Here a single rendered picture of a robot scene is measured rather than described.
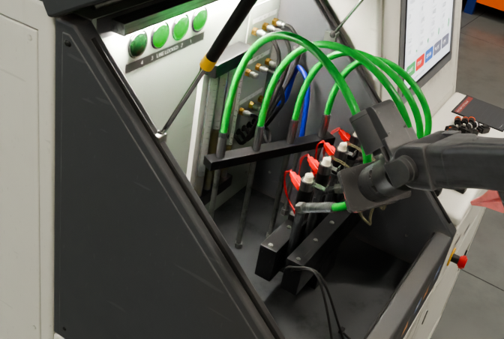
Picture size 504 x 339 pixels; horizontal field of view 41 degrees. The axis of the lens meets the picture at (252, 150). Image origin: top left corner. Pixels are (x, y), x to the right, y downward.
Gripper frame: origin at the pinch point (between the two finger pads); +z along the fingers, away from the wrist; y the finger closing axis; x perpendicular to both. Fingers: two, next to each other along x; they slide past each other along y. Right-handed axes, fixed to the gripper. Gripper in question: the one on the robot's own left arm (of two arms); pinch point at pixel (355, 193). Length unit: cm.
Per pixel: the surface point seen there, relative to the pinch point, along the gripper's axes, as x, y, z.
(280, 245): 4.5, 6.6, 30.7
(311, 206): -0.2, 5.0, 9.0
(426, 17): -43, -52, 48
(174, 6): -37.9, 20.8, 1.8
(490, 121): -16, -76, 73
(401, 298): 20.8, -12.8, 25.1
